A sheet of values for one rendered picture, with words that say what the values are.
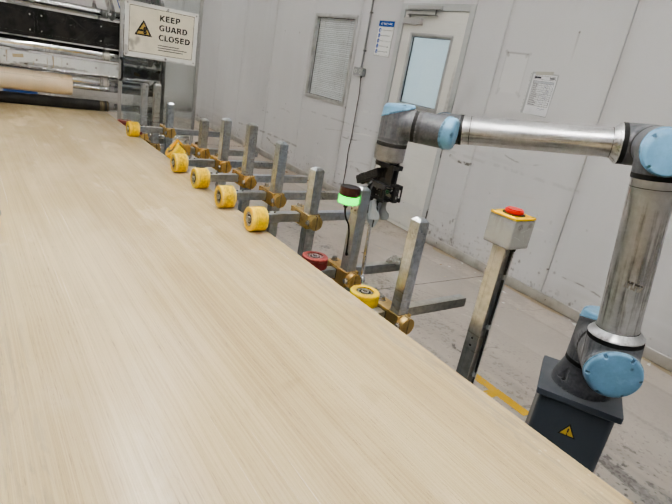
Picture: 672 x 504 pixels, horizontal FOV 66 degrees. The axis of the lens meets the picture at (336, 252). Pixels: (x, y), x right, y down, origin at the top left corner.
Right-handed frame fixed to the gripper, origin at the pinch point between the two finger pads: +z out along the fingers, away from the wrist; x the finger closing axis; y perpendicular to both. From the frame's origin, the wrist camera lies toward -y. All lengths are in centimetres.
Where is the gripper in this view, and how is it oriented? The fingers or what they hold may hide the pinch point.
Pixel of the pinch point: (370, 222)
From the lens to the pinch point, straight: 162.9
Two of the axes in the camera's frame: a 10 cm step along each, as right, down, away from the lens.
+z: -1.7, 9.3, 3.4
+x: 8.1, -0.6, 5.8
